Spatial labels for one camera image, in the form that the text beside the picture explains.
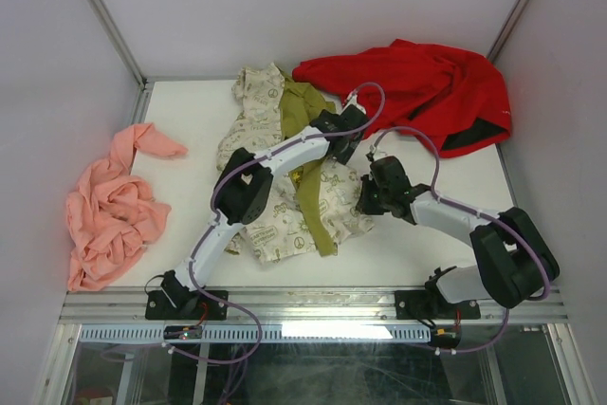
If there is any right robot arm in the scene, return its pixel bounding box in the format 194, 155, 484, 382
357, 153, 560, 317

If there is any cream green patterned jacket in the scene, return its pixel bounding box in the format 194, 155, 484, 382
216, 64, 373, 264

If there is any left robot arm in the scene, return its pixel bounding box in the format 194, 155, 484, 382
160, 104, 372, 319

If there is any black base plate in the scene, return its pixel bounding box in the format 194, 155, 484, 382
144, 289, 228, 322
394, 289, 481, 321

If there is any red garment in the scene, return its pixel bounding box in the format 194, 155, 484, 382
292, 39, 512, 158

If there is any aluminium corner post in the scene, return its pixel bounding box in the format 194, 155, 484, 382
86, 0, 147, 88
487, 0, 532, 64

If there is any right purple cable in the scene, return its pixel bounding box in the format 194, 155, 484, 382
367, 126, 554, 357

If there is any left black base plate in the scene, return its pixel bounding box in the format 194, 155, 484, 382
144, 289, 228, 322

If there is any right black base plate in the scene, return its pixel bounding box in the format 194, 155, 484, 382
394, 289, 481, 321

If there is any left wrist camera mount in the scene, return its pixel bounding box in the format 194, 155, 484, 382
343, 90, 366, 114

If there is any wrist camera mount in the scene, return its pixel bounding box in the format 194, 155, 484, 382
365, 148, 385, 163
343, 90, 366, 114

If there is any left aluminium corner post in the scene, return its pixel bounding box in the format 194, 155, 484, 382
86, 0, 147, 88

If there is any right aluminium corner post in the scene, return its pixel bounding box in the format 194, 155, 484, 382
487, 0, 532, 64

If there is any pink garment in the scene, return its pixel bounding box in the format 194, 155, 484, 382
65, 123, 188, 292

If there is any aluminium front rail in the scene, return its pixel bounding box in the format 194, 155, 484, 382
59, 286, 569, 324

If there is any white slotted cable duct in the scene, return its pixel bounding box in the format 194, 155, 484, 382
80, 321, 432, 344

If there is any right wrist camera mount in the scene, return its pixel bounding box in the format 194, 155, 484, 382
365, 148, 385, 163

